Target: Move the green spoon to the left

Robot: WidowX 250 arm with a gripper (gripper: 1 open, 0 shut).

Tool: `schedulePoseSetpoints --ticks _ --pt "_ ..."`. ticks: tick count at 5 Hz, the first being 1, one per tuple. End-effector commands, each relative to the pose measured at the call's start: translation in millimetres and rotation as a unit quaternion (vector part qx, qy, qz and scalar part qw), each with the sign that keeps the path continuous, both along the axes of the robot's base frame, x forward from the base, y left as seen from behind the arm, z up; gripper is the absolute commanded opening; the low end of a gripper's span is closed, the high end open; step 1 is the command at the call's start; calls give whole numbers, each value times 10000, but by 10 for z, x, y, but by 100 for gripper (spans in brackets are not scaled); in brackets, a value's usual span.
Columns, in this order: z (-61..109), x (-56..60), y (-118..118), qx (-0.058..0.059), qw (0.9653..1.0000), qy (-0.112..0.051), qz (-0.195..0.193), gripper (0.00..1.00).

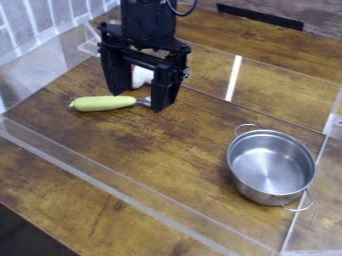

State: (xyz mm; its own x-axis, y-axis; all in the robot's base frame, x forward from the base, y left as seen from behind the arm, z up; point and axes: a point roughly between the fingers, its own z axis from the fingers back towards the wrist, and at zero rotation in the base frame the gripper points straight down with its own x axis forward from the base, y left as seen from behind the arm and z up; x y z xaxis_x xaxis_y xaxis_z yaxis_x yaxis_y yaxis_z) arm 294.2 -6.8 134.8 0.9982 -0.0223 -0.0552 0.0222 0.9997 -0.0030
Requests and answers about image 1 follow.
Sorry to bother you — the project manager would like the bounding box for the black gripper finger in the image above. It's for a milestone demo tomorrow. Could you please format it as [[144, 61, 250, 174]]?
[[151, 65, 183, 113], [99, 47, 132, 96]]

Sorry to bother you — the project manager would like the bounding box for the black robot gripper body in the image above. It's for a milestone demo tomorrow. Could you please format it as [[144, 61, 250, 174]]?
[[98, 0, 193, 70]]

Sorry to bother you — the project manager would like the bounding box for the red white plush mushroom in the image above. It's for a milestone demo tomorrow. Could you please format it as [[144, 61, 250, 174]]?
[[131, 65, 154, 89]]

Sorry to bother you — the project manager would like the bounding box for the clear acrylic triangle stand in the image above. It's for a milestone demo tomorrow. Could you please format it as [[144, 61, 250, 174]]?
[[78, 22, 102, 58]]

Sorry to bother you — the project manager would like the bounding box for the black bar on table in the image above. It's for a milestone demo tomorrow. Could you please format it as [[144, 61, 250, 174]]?
[[217, 3, 305, 31]]

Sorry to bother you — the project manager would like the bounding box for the stainless steel pot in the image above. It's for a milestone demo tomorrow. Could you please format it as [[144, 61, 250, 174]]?
[[226, 123, 317, 213]]

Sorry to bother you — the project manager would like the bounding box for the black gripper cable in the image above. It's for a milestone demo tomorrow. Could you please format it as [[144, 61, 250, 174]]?
[[164, 0, 201, 17]]

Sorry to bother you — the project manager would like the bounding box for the green handled metal spoon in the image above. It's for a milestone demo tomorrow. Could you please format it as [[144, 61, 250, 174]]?
[[70, 96, 151, 112]]

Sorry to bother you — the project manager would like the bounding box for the clear acrylic enclosure wall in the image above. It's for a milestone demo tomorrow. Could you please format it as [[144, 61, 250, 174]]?
[[0, 19, 342, 256]]

